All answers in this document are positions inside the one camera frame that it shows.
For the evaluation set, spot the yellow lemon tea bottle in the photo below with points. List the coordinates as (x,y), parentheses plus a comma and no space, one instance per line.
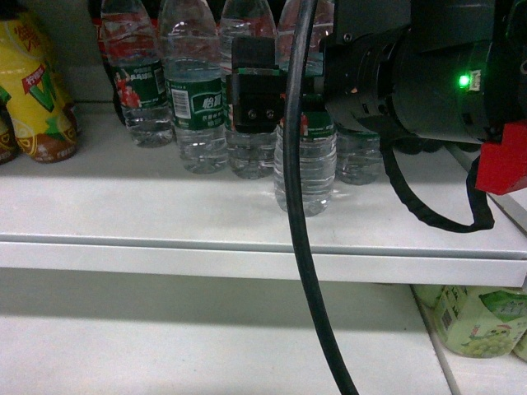
(38,106)

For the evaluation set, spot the red plastic mount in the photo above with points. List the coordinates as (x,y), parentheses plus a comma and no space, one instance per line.
(502,165)

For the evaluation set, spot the green grape juice carton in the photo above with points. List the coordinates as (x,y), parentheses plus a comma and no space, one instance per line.
(480,321)

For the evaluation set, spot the white metal shelf board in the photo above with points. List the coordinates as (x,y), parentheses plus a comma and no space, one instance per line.
(115,207)

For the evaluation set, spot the pale green carton behind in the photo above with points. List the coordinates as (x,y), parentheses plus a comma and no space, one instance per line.
(428,295)

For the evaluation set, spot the far left water bottle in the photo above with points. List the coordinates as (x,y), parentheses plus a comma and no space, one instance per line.
(133,55)

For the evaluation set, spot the middle rear water bottle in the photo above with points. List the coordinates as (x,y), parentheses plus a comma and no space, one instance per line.
(250,155)

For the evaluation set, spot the brown lemon tea bottle edge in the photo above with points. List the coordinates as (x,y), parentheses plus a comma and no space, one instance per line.
(9,147)

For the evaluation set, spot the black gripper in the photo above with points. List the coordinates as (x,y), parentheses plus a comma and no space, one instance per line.
(355,86)

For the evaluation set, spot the water bottle green label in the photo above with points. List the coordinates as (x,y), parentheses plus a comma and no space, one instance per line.
(317,135)

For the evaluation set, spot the barcode side water bottle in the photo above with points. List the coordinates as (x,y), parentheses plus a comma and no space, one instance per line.
(190,55)

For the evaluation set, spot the right rear water bottle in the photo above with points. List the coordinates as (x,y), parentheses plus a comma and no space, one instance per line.
(359,160)

